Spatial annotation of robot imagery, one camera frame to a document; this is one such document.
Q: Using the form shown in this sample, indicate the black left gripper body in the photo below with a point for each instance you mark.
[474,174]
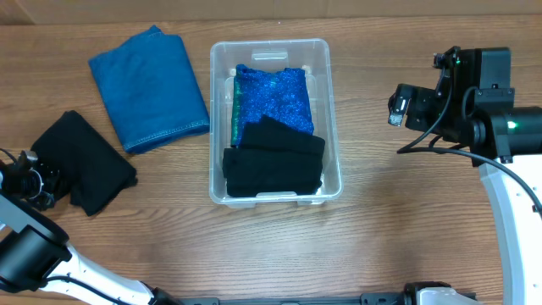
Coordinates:
[32,187]

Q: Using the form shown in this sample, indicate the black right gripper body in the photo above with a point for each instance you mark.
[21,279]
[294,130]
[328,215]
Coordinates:
[410,107]

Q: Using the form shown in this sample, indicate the black garment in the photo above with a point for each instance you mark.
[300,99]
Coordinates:
[93,172]
[273,157]

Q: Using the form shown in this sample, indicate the shiny blue-green sequin garment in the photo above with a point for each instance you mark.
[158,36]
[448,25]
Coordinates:
[281,95]

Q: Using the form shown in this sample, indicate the blue denim jeans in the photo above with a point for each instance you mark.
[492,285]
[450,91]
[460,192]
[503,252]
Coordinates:
[150,92]

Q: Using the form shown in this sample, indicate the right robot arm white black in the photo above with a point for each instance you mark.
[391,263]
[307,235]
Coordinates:
[472,107]

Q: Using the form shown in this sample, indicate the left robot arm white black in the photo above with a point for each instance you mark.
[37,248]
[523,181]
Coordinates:
[36,254]

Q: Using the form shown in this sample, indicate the clear plastic storage bin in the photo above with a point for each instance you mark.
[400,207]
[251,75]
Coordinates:
[312,55]

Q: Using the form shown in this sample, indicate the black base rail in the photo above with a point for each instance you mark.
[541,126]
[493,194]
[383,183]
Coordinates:
[368,298]

